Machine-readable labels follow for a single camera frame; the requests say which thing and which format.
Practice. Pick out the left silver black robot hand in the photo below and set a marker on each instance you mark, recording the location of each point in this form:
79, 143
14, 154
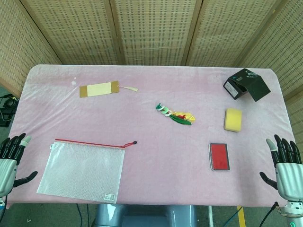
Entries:
7, 168

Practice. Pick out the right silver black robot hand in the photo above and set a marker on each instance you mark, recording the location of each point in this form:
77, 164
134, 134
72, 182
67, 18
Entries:
290, 177

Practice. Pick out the clear mesh zipper pouch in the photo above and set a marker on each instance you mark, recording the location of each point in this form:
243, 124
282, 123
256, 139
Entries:
82, 170

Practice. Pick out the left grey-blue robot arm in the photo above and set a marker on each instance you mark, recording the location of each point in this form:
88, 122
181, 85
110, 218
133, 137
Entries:
2, 202

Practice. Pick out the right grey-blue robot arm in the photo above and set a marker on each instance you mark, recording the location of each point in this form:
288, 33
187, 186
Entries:
294, 215

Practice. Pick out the black box with white label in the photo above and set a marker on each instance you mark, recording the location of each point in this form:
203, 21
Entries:
256, 88

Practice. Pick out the red ink pad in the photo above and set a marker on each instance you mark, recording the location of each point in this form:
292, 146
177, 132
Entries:
219, 156

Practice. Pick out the yellow sponge block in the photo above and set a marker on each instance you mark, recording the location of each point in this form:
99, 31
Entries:
233, 119

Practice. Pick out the white table leg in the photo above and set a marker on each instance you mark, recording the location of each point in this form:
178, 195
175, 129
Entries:
210, 216

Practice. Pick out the gold bookmark with tassel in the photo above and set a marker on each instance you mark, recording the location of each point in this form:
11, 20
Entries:
99, 89

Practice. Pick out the green yellow feather shuttlecock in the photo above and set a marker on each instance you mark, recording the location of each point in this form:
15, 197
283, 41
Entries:
182, 117

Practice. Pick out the grey-blue robot torso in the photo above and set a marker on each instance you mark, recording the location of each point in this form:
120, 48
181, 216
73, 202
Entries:
142, 216

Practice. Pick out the pink velvet tablecloth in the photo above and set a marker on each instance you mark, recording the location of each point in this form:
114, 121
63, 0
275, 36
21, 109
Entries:
151, 78

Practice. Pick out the woven bamboo folding screen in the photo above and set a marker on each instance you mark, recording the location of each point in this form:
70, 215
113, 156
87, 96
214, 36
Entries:
151, 30

